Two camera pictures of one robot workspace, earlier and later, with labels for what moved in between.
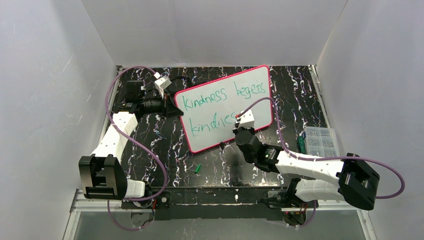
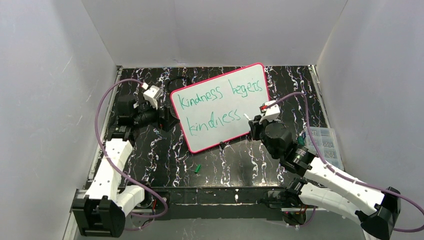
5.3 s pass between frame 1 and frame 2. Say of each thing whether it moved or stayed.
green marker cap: stayed
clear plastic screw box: stayed
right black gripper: moved
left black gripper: moved
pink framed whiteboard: stayed
